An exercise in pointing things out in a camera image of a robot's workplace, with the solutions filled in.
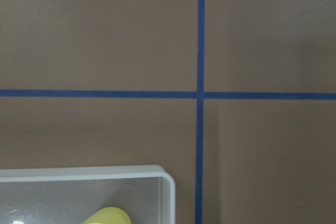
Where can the yellow plastic cup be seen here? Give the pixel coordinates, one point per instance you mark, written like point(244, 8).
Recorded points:
point(109, 215)

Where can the clear plastic bin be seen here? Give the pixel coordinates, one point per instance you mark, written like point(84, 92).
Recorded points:
point(71, 195)

